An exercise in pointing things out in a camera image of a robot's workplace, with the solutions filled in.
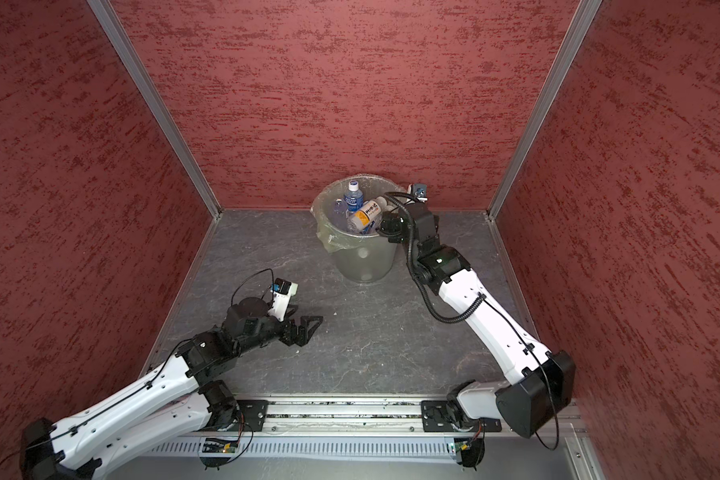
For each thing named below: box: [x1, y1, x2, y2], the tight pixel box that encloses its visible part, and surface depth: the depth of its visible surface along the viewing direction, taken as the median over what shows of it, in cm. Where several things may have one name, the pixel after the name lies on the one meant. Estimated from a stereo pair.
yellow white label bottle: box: [349, 196, 397, 234], surface depth 91 cm
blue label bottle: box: [344, 180, 364, 218], surface depth 94 cm
